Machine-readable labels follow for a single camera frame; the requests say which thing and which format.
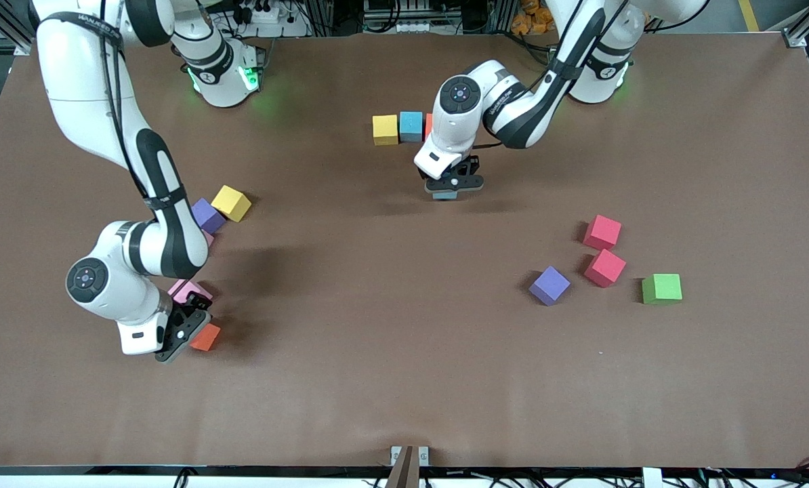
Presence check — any yellow foam cube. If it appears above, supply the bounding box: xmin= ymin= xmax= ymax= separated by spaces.
xmin=211 ymin=185 xmax=252 ymax=223
xmin=372 ymin=115 xmax=400 ymax=146

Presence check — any purple foam cube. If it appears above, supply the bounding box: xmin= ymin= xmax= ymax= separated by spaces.
xmin=191 ymin=198 xmax=227 ymax=235
xmin=528 ymin=266 xmax=572 ymax=306

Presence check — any red foam cube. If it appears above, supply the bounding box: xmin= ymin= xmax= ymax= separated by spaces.
xmin=584 ymin=249 xmax=627 ymax=288
xmin=583 ymin=215 xmax=622 ymax=251

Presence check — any pile of orange fruit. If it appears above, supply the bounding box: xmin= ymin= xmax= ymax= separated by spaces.
xmin=511 ymin=0 xmax=556 ymax=35

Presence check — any white power strip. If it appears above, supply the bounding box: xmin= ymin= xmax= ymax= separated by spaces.
xmin=238 ymin=0 xmax=291 ymax=26

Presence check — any green foam cube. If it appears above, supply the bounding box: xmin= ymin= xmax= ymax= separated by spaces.
xmin=642 ymin=273 xmax=683 ymax=305

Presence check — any metal table edge bracket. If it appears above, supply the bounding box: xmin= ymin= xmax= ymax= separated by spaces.
xmin=390 ymin=445 xmax=430 ymax=467

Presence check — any brown post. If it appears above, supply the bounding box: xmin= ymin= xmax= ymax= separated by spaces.
xmin=385 ymin=445 xmax=421 ymax=488

